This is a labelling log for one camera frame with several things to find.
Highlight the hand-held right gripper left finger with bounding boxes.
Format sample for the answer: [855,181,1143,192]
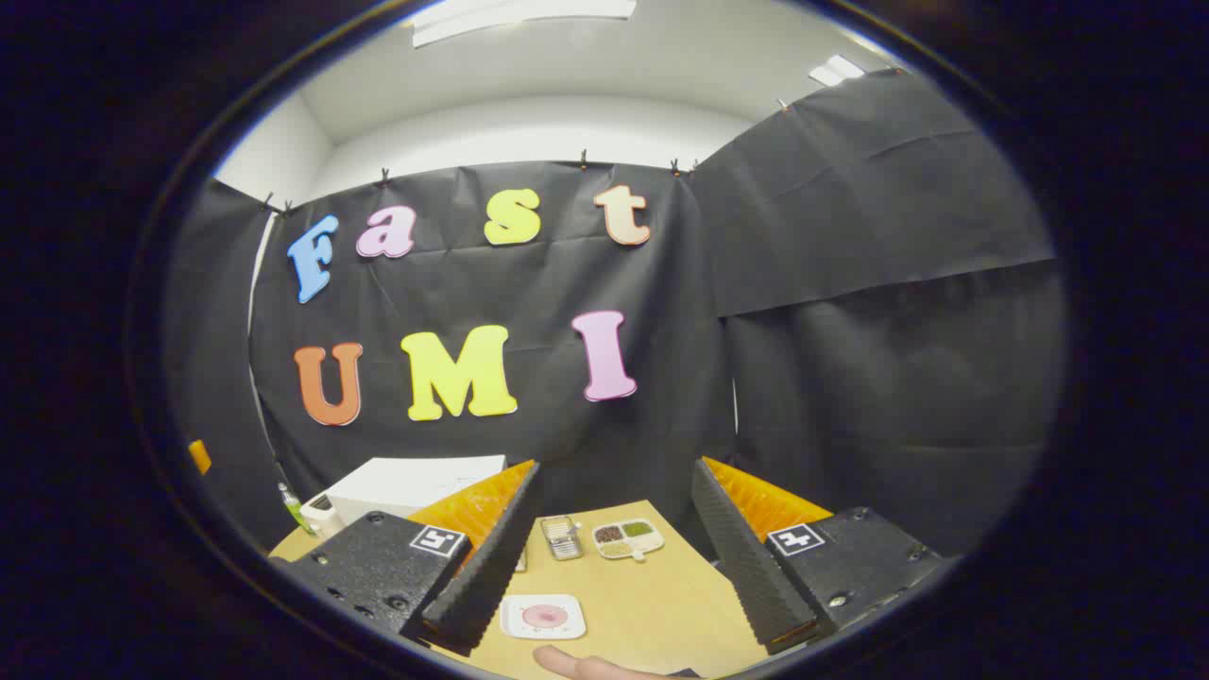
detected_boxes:
[269,460,544,659]

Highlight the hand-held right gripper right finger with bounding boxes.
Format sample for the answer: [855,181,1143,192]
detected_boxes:
[691,456,955,655]

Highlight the white square plate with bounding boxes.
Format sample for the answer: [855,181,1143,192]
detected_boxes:
[500,593,587,641]

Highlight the white microwave oven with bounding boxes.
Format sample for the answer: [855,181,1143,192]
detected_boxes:
[326,455,528,573]

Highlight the green label drink bottle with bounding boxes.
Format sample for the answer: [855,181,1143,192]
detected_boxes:
[277,482,317,536]

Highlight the white divided bean dish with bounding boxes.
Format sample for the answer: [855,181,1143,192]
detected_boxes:
[592,518,665,563]

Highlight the cream white toaster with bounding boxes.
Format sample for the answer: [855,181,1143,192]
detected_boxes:
[299,491,346,541]

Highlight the black backdrop cloth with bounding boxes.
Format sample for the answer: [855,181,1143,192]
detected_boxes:
[161,68,1068,558]

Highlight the small ceiling light panel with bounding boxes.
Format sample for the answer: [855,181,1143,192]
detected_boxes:
[809,54,866,88]

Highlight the long ceiling light panel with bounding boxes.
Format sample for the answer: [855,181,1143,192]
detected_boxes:
[413,0,636,48]

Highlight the metal wire basket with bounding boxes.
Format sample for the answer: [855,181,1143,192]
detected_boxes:
[540,515,585,561]

